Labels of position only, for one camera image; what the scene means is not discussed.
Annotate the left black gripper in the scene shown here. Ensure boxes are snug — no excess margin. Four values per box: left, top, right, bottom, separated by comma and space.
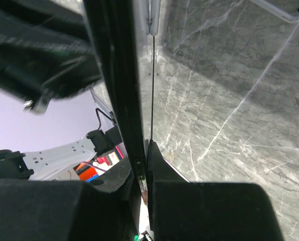
0, 5, 101, 100

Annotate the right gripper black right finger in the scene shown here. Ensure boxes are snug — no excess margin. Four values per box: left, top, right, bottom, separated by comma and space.
146, 141, 283, 240

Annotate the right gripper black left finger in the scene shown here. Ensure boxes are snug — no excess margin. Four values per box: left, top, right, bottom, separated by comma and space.
0, 158, 140, 240

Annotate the small white whiteboard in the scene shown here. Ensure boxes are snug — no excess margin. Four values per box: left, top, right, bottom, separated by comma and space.
83, 0, 162, 196

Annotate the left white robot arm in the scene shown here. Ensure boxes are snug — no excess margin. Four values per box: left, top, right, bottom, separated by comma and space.
0, 1, 100, 180

